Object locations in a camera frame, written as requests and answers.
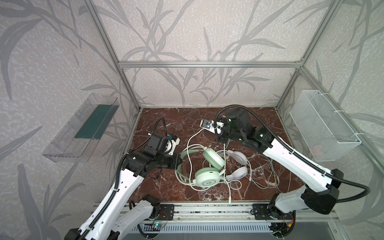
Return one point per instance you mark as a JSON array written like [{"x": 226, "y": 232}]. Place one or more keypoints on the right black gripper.
[{"x": 224, "y": 132}]

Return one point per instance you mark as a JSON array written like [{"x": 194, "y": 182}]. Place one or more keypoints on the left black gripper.
[{"x": 174, "y": 161}]

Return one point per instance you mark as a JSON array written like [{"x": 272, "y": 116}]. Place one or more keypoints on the mint green headphones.
[{"x": 206, "y": 177}]

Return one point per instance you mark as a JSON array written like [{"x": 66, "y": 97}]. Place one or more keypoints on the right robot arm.
[{"x": 323, "y": 188}]

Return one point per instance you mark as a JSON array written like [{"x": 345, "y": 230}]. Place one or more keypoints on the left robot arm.
[{"x": 105, "y": 223}]

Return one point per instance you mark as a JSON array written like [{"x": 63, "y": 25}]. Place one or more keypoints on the white headphones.
[{"x": 238, "y": 165}]

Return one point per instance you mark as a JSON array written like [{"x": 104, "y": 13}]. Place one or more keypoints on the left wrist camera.
[{"x": 173, "y": 141}]

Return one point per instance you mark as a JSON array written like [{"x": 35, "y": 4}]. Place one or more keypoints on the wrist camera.
[
  {"x": 173, "y": 141},
  {"x": 209, "y": 126}
]

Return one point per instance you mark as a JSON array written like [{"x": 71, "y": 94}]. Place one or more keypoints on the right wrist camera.
[{"x": 209, "y": 126}]

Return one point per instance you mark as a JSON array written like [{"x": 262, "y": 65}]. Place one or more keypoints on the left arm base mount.
[{"x": 164, "y": 212}]

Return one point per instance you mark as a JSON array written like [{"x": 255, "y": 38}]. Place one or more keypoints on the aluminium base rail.
[{"x": 242, "y": 212}]

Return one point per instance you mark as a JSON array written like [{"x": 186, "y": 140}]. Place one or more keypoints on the aluminium frame crossbar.
[{"x": 207, "y": 64}]

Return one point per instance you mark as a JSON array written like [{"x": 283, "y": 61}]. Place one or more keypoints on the clear plastic wall bin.
[{"x": 78, "y": 139}]

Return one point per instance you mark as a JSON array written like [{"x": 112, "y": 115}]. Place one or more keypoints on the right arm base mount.
[{"x": 262, "y": 212}]

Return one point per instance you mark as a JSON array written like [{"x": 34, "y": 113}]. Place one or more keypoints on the white wire mesh basket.
[{"x": 326, "y": 133}]

